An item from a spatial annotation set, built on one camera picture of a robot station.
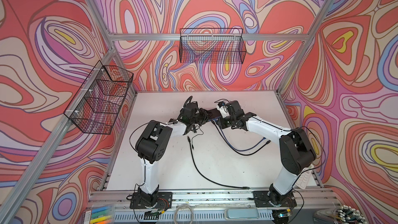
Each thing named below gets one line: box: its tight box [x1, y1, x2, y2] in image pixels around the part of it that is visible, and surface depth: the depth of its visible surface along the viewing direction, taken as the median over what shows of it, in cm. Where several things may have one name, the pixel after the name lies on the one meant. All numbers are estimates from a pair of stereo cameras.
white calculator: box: [293, 163, 315, 190], surface depth 80 cm
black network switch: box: [207, 108, 222, 120], surface depth 92 cm
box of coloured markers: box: [83, 203, 116, 224], surface depth 71 cm
